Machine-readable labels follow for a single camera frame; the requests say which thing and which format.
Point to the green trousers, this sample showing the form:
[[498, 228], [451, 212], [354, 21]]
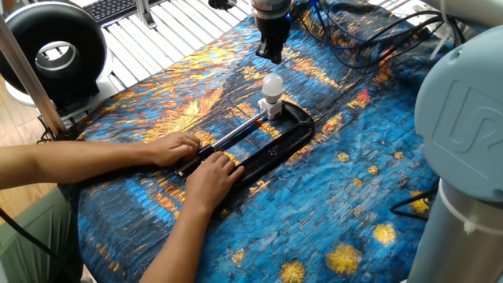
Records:
[[31, 236]]

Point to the person's left forearm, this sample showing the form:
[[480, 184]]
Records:
[[78, 161]]

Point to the white light bulb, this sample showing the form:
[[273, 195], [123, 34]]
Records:
[[273, 86]]

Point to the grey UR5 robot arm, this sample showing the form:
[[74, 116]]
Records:
[[464, 165]]

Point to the person's right hand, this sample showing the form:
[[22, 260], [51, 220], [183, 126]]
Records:
[[212, 179]]

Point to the black round fan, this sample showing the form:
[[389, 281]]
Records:
[[51, 51]]

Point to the aluminium upright post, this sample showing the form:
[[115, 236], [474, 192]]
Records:
[[35, 79]]

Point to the person's right forearm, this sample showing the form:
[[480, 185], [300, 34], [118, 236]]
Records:
[[173, 248]]

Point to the white bulb socket block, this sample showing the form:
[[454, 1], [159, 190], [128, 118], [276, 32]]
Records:
[[271, 108]]

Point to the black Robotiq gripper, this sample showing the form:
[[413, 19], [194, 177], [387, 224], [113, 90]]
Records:
[[272, 28]]

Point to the person's left hand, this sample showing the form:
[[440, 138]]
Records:
[[173, 148]]

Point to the starry night print tablecloth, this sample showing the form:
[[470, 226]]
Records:
[[338, 220]]

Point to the black C-clamp with metal screw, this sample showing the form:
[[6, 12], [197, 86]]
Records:
[[267, 145]]

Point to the black keyboard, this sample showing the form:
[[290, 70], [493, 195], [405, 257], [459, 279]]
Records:
[[122, 8]]

